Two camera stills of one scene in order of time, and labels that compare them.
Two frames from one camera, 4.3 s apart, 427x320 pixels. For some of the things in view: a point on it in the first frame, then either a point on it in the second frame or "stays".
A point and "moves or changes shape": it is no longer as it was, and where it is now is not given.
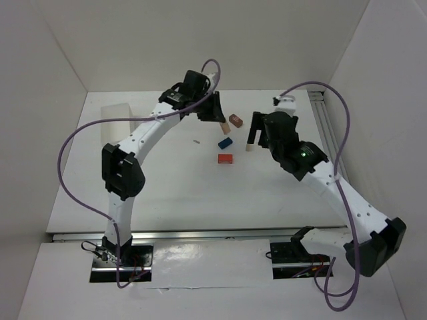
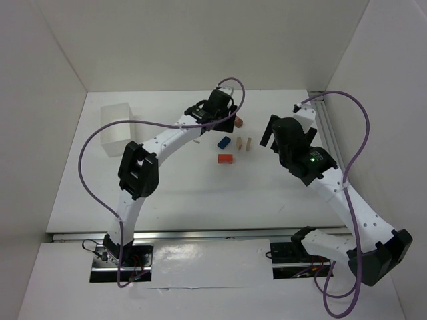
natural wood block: [225, 128] moves or changes shape
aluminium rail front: [180, 234] stays
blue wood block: [225, 143] stays
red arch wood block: [225, 157] stays
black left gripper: [209, 107] → [230, 111]
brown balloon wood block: [237, 121] stays
